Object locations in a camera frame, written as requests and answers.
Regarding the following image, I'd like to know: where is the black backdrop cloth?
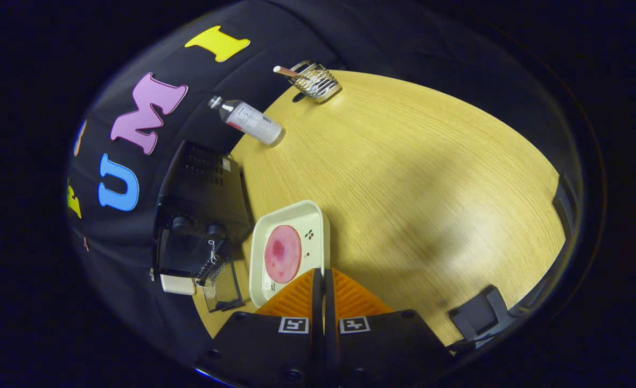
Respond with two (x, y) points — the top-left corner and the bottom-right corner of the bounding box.
(65, 3), (512, 362)

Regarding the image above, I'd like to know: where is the metal wire holder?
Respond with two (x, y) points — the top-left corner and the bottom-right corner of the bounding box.
(284, 60), (343, 104)

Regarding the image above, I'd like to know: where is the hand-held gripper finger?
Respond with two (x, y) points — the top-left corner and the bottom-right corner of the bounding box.
(324, 268), (456, 386)
(194, 268), (325, 386)

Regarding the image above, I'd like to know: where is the clear plastic bottle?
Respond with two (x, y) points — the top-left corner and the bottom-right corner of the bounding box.
(208, 95), (286, 148)

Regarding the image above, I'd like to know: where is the black toaster oven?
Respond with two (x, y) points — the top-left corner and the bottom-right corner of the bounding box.
(151, 139), (254, 313)

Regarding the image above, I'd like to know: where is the cream food tray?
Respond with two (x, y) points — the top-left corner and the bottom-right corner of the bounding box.
(249, 200), (331, 308)

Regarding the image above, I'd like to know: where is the pink round ham slice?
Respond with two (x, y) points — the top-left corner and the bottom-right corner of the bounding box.
(264, 225), (302, 285)

